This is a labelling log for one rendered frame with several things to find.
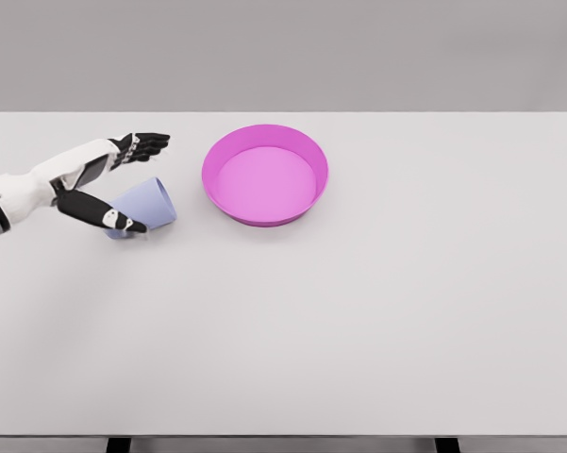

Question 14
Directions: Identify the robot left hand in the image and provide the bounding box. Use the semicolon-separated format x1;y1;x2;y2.
26;132;172;234

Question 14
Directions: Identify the lavender plastic cup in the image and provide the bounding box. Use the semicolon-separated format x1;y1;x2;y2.
103;176;178;241

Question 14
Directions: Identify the pink round plate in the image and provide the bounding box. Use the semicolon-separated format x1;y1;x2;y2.
201;124;330;228

